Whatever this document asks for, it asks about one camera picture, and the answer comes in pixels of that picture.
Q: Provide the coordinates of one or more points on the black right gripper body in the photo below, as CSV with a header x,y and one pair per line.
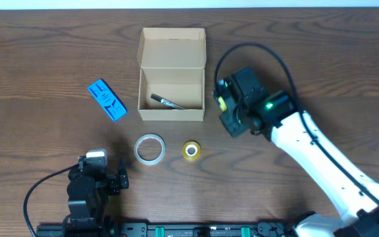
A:
x,y
233,121

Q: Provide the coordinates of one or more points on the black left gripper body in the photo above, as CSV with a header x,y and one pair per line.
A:
x,y
116,184

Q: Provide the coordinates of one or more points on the yellow highlighter pen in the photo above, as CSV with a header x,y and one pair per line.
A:
x,y
222,104

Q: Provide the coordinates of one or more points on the small yellow tape roll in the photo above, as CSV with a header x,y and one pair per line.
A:
x,y
191,151

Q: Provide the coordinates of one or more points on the black white marker pen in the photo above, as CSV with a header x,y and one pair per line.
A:
x,y
166,102

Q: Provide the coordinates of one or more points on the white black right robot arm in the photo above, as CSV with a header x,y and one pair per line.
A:
x,y
247,105

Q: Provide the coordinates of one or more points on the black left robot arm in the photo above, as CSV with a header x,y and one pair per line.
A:
x,y
89,190

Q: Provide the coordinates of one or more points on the clear adhesive tape roll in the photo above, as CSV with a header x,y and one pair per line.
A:
x,y
149,149

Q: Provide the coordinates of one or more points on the blue plastic tape dispenser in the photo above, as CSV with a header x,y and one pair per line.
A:
x,y
107,99

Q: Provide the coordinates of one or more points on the open cardboard box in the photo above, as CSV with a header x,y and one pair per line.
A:
x,y
172,65

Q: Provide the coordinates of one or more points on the black mounting rail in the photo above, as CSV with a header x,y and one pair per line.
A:
x,y
171,230

